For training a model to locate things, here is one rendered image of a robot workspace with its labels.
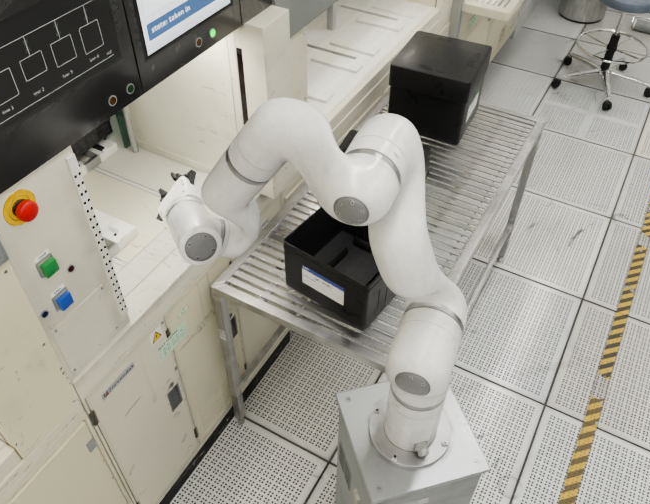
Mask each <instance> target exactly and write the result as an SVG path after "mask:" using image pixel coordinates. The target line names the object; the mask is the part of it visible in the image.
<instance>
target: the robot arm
mask: <svg viewBox="0 0 650 504"><path fill-rule="evenodd" d="M286 162H290V163H291V164H292V165H293V166H294V167H295V168H296V169H297V170H298V171H299V173H300V174H301V175H302V177H303V178H304V180H305V181H306V183H307V184H308V186H309V188H310V189H311V191H312V193H313V194H314V196H315V198H316V199H317V201H318V202H319V204H320V205H321V207H322V208H323V209H324V210H325V211H326V212H327V213H328V214H329V215H330V216H331V217H333V218H334V219H336V220H338V221H340V222H342V223H345V224H349V225H353V226H367V225H368V233H369V242H370V247H371V250H372V254H373V256H374V259H375V262H376V265H377V267H378V270H379V272H380V275H381V277H382V279H383V281H384V282H385V284H386V285H387V287H388V288H389V289H390V290H391V291H392V292H393V293H394V294H396V295H398V296H400V297H403V298H405V310H404V313H403V316H402V318H401V321H400V324H399V326H398V329H397V331H396V334H395V336H394V339H393V342H392V344H391V347H390V350H389V353H388V357H387V361H386V366H385V373H386V377H387V379H388V380H389V382H390V388H389V394H388V396H387V397H385V398H384V399H382V400H381V401H380V402H379V403H378V404H377V405H376V406H375V408H374V409H373V411H372V413H371V416H370V420H369V434H370V438H371V441H372V443H373V445H374V447H375V448H376V450H377V451H378V452H379V453H380V454H381V456H382V457H384V458H385V459H386V460H388V461H389V462H391V463H393V464H395V465H397V466H400V467H404V468H410V469H411V468H423V467H427V466H429V465H432V464H434V463H435V462H437V461H438V460H439V459H440V458H442V457H443V455H444V454H445V453H446V451H447V449H448V447H449V444H450V440H451V425H450V422H449V419H448V417H447V415H446V413H445V412H444V410H443V406H444V402H445V399H446V395H447V391H448V388H449V384H450V378H451V375H452V371H453V367H454V364H455V360H456V357H457V353H458V350H459V347H460V343H461V340H462V336H463V333H464V329H465V326H466V321H467V305H466V301H465V298H464V296H463V294H462V292H461V290H460V289H459V288H458V287H457V285H456V284H455V283H453V282H452V281H451V280H450V279H449V278H448V277H447V276H446V275H445V274H444V273H443V272H442V271H441V270H440V268H439V266H438V264H437V261H436V258H435V255H434V252H433V248H432V244H431V241H430V237H429V233H428V229H427V222H426V209H425V161H424V152H423V147H422V143H421V139H420V136H419V134H418V132H417V130H416V128H415V127H414V125H413V124H412V123H411V122H410V121H409V120H408V119H406V118H404V117H402V116H400V115H397V114H392V113H384V114H380V115H377V116H374V117H372V118H371V119H370V120H368V121H367V122H366V123H365V124H364V125H363V126H362V127H361V129H360V130H359V131H358V133H357V134H356V136H355V137H354V139H353V140H352V142H351V144H350V145H349V147H348V149H347V150H346V152H345V154H344V153H343V152H342V151H341V150H340V149H339V147H338V145H337V143H336V141H335V138H334V135H333V132H332V129H331V126H330V123H329V121H328V119H327V118H326V117H325V115H324V114H323V113H322V112H321V111H320V110H319V109H318V108H316V107H315V106H313V105H311V104H309V103H307V102H304V101H301V100H298V99H294V98H289V97H276V98H272V99H270V100H268V101H266V102H264V103H263V104H262V105H260V106H259V107H258V108H257V110H256V111H255V112H254V113H253V114H252V116H251V117H250V118H249V119H248V121H247V122H246V123H245V125H244V126H243V127H242V129H241V130H240V131H239V133H238V134H237V135H236V137H235V138H234V139H233V141H232V142H231V144H230V145H229V146H228V148H227V149H226V150H225V152H224V153H223V155H222V156H221V157H220V159H219V160H218V162H217V163H216V164H215V166H214V167H213V169H212V170H211V171H210V173H209V174H208V176H207V177H206V179H205V180H204V182H203V185H202V187H201V189H200V187H199V185H198V184H196V183H194V182H195V177H196V172H195V171H194V170H192V169H191V170H190V171H189V172H188V173H187V174H183V175H181V174H179V173H176V174H175V173H173V172H171V174H170V175H171V177H172V179H173V180H174V181H176V182H175V184H174V185H173V186H172V188H171V189H170V191H169V192H166V191H165V190H163V189H161V188H160V189H159V190H158V191H159V193H160V195H161V199H160V202H161V203H160V205H159V207H158V212H159V213H158V215H157V218H156V219H157V220H159V221H164V222H165V223H166V224H167V225H168V227H169V229H170V232H171V234H172V236H173V239H174V241H175V244H176V246H177V248H178V251H179V253H180V255H181V257H182V258H183V259H184V260H185V261H186V262H188V263H190V264H193V265H204V264H207V263H209V262H211V261H213V260H214V259H215V258H216V257H217V256H221V257H226V258H237V257H239V256H241V255H243V254H244V253H245V252H246V251H247V250H248V249H249V248H250V247H251V246H252V245H253V243H254V242H255V241H256V239H257V238H258V235H259V233H260V227H261V220H260V212H259V208H258V205H257V203H256V201H255V199H254V197H255V196H256V195H257V194H258V193H259V192H260V191H261V190H262V189H263V187H264V186H265V185H266V184H267V183H268V182H269V181H270V180H271V179H272V178H273V177H274V175H275V174H276V173H277V172H278V171H279V170H280V169H281V168H282V167H283V165H284V164H285V163H286ZM203 202H204V204H205V205H206V206H207V207H208V208H209V209H210V210H211V211H213V212H214V213H216V214H217V215H219V216H221V217H223V218H225V219H227V220H225V219H221V218H218V217H215V216H213V215H211V214H209V213H207V211H206V209H205V207H204V206H203Z"/></svg>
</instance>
